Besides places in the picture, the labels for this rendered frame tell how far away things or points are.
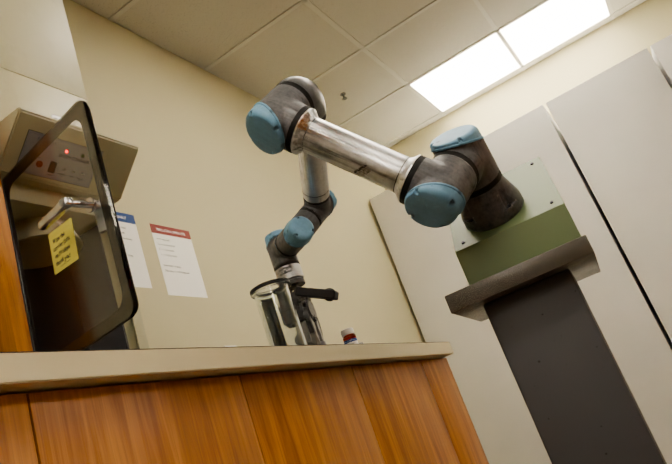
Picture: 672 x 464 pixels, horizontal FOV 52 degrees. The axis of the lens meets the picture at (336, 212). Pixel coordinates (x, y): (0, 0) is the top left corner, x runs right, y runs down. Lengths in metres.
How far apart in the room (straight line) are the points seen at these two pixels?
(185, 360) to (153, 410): 0.10
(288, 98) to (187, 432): 0.80
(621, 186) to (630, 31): 1.16
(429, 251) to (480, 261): 2.64
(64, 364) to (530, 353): 0.95
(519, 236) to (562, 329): 0.23
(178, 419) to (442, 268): 3.18
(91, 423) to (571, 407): 0.94
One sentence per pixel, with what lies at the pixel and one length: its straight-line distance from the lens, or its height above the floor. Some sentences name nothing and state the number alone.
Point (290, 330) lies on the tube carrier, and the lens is 1.72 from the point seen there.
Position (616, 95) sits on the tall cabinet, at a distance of 4.16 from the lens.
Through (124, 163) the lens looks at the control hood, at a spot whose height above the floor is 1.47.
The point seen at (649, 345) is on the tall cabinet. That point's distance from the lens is 3.94.
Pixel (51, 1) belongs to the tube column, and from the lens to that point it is 2.00.
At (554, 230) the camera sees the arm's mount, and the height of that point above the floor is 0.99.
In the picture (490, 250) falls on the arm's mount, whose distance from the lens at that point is 1.59.
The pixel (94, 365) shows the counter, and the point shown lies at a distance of 1.02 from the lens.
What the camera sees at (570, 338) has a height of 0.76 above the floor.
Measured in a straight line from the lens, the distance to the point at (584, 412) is 1.52.
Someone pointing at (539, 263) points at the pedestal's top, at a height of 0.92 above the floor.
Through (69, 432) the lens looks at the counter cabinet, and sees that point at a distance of 1.00.
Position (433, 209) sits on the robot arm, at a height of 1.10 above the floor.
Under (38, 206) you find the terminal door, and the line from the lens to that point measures 1.33.
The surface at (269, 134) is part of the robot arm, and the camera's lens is 1.56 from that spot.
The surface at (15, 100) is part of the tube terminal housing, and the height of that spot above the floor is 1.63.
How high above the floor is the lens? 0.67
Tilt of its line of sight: 20 degrees up
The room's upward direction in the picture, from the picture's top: 21 degrees counter-clockwise
